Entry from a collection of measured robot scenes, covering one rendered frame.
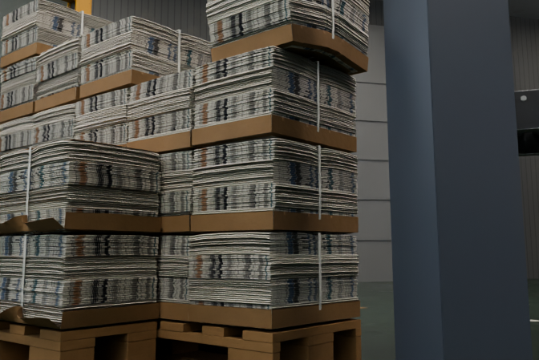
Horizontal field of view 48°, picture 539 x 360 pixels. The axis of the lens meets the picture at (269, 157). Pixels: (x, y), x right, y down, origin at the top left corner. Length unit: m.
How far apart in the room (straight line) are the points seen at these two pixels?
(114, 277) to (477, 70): 1.01
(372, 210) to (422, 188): 5.55
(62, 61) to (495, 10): 1.48
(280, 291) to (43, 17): 1.52
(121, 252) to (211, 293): 0.26
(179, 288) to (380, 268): 5.30
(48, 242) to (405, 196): 0.87
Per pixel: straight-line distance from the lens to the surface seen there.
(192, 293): 1.61
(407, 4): 1.41
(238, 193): 1.50
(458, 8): 1.37
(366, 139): 6.91
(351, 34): 1.72
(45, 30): 2.51
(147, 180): 1.69
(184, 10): 6.77
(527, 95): 1.97
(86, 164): 1.57
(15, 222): 1.72
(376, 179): 6.88
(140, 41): 1.97
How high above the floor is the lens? 0.32
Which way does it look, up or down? 9 degrees up
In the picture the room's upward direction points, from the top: straight up
